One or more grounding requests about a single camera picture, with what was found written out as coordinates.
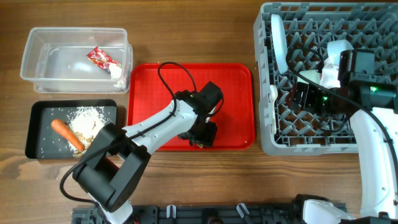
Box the rice and food leftovers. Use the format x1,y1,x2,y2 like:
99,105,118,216
40,106,108,158

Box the orange carrot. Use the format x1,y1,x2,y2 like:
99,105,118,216
51,119,85,152

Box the right black cable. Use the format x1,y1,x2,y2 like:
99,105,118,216
285,46,398,175

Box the pale green bowl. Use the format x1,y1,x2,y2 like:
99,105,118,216
299,70,321,85

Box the white plastic spoon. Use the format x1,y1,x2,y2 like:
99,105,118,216
269,85,278,134

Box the clear plastic bin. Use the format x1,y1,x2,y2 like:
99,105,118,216
20,27,133,94

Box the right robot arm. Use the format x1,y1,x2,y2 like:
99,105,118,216
288,72,397,223

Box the grey dishwasher rack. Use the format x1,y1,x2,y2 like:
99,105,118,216
253,2,397,156

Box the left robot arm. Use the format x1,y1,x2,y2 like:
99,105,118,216
72,89,223,223

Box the white tissue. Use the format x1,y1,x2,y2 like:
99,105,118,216
108,63,122,80

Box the black plastic tray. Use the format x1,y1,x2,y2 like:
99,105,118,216
25,99,118,159

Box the red plastic tray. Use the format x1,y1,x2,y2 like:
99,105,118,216
126,63,255,151

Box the light blue bowl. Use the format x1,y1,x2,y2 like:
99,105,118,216
325,40,353,65

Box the light blue plate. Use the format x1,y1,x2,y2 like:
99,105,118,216
271,14,289,74

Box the red snack wrapper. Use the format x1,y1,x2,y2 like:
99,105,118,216
86,46,121,72

